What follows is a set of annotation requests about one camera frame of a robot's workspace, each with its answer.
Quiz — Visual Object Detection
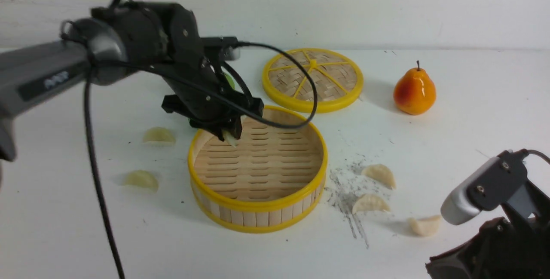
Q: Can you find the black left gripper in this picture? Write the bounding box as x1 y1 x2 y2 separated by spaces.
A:
91 2 264 141

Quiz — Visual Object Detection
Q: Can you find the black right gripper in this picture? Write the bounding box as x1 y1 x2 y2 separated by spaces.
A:
425 181 550 279

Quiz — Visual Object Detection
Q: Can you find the pale green dumpling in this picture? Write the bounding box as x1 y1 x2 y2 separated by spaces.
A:
122 170 159 192
222 130 237 147
143 127 176 145

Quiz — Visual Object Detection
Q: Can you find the white dumpling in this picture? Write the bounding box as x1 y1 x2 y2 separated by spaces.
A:
407 215 442 237
361 164 397 190
351 193 391 214

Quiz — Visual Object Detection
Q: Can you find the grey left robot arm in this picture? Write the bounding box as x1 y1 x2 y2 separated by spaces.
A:
0 2 264 162

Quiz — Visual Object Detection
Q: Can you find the bamboo steamer tray yellow rim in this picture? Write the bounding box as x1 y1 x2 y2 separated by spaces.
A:
187 118 328 233

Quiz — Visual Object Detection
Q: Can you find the woven bamboo steamer lid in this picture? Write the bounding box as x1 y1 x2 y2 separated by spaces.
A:
262 48 364 113

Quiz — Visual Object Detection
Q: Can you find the green toy watermelon ball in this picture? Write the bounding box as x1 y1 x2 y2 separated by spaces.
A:
224 73 235 90

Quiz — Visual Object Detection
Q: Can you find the orange toy pear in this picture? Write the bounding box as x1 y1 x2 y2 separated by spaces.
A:
393 60 437 116

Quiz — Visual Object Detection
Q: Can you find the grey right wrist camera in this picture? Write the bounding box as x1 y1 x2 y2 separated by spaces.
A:
440 149 529 226

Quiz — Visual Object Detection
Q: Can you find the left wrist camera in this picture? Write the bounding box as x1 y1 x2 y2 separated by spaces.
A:
201 36 241 63

